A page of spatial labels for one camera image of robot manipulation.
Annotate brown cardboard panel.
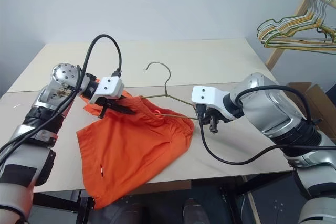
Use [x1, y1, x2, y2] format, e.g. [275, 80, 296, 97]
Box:
[146, 180, 193, 191]

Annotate brown cardboard box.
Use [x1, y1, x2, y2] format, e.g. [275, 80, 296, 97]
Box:
[286, 82, 336, 141]

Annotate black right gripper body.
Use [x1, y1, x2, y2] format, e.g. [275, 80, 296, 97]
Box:
[202, 105, 224, 125]

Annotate olive wire hanger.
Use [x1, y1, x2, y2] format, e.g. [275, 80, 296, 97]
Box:
[140, 61, 201, 121]

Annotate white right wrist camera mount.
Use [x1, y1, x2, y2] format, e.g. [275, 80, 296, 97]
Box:
[191, 85, 237, 123]

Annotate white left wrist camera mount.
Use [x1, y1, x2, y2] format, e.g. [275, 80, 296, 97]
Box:
[89, 76, 125, 105]

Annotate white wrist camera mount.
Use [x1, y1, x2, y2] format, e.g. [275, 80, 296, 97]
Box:
[89, 76, 125, 105]
[191, 85, 237, 123]

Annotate wooden clothes rack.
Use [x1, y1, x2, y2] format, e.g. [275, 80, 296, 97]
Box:
[265, 0, 336, 71]

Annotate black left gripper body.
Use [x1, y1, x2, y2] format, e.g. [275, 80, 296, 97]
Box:
[97, 95, 127, 119]

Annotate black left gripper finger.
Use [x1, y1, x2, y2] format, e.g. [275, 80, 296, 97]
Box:
[106, 104, 136, 115]
[110, 101, 138, 115]

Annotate bunch of wire hangers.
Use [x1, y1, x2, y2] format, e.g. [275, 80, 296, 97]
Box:
[263, 0, 336, 56]

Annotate orange shorts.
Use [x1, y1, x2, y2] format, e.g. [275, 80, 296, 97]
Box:
[76, 78, 196, 211]

